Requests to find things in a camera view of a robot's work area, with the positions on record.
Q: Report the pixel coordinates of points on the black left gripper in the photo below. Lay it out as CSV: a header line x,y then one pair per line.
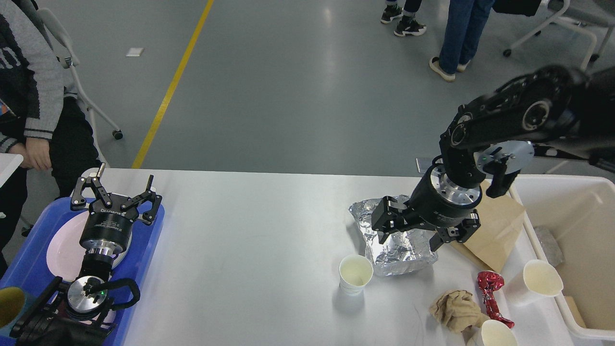
x,y
106,227

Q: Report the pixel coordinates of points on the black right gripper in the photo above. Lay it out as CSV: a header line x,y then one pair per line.
x,y
436,200

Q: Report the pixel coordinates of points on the pink plate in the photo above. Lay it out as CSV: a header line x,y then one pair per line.
x,y
65,256

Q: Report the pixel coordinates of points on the white paper cup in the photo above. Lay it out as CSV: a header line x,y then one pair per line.
x,y
355,272

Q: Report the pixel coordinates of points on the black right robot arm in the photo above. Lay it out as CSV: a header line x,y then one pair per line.
x,y
493,137

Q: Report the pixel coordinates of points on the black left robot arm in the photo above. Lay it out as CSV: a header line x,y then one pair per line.
x,y
71,313

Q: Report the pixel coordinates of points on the crumpled aluminium foil tray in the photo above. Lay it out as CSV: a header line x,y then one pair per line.
x,y
402,252

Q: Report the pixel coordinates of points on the left metal floor plate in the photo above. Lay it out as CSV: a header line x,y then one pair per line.
x,y
423,164

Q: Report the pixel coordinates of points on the brown paper bag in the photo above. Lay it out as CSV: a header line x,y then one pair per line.
x,y
501,222

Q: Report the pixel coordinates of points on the red foil wrapper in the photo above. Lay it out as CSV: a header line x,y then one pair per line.
x,y
489,282

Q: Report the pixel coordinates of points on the crumpled brown paper napkin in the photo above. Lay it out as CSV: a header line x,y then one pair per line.
x,y
457,311

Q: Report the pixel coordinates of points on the seated person grey cardigan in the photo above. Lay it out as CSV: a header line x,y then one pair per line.
x,y
40,117

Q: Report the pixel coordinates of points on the pink mug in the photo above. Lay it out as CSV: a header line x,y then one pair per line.
x,y
110,317

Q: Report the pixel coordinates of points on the white cup bottom edge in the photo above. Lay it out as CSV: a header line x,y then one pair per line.
x,y
493,333

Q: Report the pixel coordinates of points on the white plastic bin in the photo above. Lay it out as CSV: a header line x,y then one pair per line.
x,y
578,211

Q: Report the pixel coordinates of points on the white paper on floor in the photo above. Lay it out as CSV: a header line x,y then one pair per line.
x,y
135,52

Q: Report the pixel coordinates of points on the white chair left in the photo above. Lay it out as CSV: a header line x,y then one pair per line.
x,y
70,62

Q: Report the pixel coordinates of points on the person in black trousers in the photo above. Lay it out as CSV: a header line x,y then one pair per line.
x,y
408,24

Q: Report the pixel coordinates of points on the person in blue jeans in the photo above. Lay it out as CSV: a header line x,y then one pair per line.
x,y
465,24

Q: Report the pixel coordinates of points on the white office chair right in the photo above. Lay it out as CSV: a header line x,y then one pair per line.
x,y
574,32

